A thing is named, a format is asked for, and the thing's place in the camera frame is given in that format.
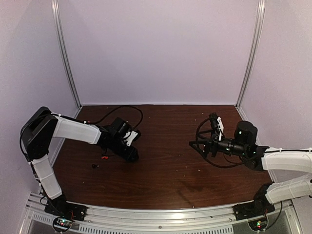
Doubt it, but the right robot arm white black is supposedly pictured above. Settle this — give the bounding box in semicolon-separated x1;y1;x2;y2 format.
189;117;312;215

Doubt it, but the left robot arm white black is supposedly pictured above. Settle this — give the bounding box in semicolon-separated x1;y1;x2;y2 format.
19;106;141;216

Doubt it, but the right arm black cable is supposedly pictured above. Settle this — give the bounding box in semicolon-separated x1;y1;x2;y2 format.
196;118;249;169

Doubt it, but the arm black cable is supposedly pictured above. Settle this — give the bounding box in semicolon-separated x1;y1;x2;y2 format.
196;118;249;169
85;105;144;132

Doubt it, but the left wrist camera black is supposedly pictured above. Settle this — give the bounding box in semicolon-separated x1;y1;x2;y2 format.
122;130;141;146

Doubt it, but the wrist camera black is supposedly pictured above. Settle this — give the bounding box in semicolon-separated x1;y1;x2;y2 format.
122;130;141;146
209;113;224;141

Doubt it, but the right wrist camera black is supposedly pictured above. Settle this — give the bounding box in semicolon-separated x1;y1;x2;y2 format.
209;113;224;141

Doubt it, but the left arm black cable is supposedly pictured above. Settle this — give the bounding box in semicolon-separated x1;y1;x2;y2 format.
85;105;144;132

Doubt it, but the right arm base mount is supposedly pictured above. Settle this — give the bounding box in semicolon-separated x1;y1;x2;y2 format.
233;201;275;221

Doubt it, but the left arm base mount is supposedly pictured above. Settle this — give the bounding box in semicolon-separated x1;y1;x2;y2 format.
44;203;87;221

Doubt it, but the front aluminium rail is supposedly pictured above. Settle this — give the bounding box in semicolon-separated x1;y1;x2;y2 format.
17;194;303;234

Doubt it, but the left aluminium frame post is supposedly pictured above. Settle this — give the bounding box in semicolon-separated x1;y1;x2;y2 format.
51;0;82;109

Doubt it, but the aluminium frame post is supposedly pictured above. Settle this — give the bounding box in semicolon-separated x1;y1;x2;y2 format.
51;0;82;109
235;0;266;109

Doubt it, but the right aluminium frame post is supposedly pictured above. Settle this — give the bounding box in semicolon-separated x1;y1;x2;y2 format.
235;0;266;109

